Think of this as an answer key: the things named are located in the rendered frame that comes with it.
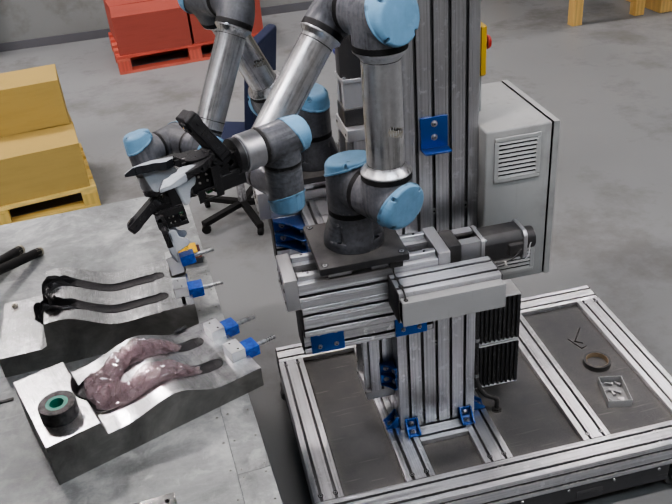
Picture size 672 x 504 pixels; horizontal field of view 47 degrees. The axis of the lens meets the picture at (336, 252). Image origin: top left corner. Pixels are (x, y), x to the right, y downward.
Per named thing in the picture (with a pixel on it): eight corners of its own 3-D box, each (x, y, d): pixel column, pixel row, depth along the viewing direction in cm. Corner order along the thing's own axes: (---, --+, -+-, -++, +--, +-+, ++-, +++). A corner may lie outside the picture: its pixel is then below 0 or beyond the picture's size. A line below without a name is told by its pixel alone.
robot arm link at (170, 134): (208, 148, 211) (177, 165, 204) (181, 140, 217) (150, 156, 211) (202, 122, 207) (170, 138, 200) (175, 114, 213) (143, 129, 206)
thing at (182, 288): (223, 285, 215) (220, 269, 212) (226, 295, 210) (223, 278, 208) (175, 296, 212) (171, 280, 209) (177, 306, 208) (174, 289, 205)
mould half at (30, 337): (187, 281, 230) (179, 241, 223) (200, 330, 208) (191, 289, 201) (10, 321, 219) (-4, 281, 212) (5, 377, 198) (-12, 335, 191)
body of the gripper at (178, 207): (190, 225, 210) (175, 184, 205) (159, 236, 209) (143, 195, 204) (187, 216, 217) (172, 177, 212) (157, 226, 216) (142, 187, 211)
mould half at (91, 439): (215, 334, 207) (208, 300, 201) (264, 385, 188) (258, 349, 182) (26, 418, 184) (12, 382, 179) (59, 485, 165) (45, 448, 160)
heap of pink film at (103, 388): (176, 340, 196) (170, 315, 192) (207, 376, 183) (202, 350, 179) (75, 384, 184) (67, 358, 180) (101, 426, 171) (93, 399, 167)
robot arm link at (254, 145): (263, 131, 146) (241, 126, 152) (242, 139, 143) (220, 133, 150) (271, 169, 149) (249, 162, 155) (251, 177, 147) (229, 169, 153)
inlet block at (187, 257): (215, 253, 222) (209, 237, 219) (217, 260, 217) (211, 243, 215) (170, 269, 220) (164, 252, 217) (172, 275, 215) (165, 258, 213)
